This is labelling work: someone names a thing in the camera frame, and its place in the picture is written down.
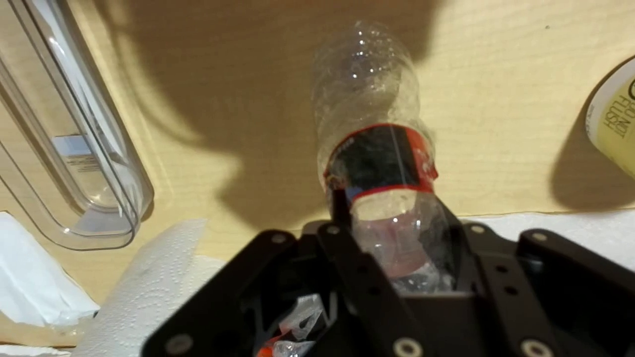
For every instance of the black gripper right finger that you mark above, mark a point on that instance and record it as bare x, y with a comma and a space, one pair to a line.
538, 295

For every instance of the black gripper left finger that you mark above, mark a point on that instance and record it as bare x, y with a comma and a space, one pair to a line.
238, 311

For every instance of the clear bottle red label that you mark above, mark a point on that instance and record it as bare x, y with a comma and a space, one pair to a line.
375, 157

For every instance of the clear plastic case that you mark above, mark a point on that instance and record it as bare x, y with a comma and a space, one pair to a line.
65, 155

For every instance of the white paper towel roll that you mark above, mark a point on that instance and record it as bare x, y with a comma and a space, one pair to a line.
155, 283

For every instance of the colourful snack packets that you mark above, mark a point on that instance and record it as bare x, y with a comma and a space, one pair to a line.
298, 331

